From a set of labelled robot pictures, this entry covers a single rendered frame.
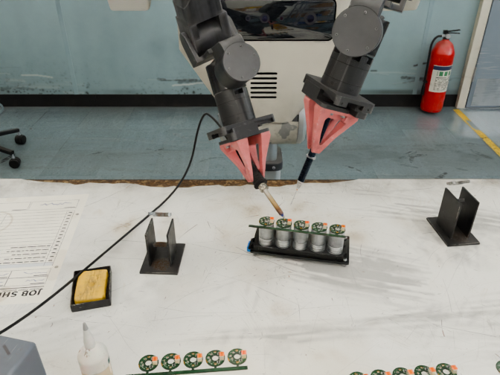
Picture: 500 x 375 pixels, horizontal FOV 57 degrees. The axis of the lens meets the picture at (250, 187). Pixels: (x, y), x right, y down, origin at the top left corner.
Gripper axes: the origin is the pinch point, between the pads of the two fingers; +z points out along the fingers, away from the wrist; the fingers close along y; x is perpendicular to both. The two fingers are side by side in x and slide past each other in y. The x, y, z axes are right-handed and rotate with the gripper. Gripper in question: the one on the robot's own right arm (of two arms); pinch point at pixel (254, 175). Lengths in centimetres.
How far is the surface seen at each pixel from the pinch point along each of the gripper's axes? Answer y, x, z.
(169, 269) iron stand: -18.3, 2.5, 9.9
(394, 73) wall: 224, 161, -23
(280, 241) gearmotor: -1.8, -5.1, 11.0
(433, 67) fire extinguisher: 232, 136, -18
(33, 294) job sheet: -37.3, 8.5, 6.8
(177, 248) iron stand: -14.9, 5.9, 8.0
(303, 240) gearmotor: 0.8, -7.5, 11.7
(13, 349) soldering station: -41.0, -12.6, 8.0
